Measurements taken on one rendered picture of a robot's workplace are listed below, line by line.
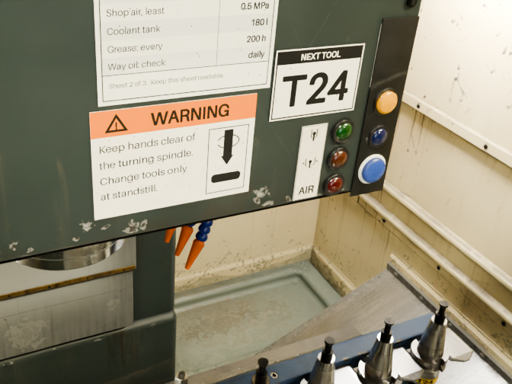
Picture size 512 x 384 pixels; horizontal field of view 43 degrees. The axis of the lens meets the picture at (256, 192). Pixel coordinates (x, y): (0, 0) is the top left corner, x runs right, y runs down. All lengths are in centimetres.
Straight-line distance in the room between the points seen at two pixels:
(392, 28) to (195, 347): 148
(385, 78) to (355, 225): 140
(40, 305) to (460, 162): 103
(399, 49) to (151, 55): 26
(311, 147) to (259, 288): 158
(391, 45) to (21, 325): 108
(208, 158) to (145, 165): 6
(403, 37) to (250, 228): 150
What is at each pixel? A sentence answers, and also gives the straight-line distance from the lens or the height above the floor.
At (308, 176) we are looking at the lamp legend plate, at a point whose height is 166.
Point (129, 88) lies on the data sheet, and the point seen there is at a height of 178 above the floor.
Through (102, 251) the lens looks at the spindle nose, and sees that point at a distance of 79.
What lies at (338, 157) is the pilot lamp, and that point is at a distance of 68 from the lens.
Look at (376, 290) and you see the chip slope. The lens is 191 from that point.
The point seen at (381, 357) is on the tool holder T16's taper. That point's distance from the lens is 106.
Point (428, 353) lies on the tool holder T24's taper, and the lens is 114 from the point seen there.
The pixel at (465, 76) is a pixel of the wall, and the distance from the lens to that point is 161.
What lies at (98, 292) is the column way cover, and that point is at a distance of 151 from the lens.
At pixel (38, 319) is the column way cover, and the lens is 151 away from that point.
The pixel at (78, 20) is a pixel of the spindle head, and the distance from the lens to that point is 52.
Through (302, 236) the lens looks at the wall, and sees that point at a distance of 226.
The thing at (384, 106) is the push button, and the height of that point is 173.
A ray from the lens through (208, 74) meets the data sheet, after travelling 57.
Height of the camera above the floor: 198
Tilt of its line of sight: 31 degrees down
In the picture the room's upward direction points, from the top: 6 degrees clockwise
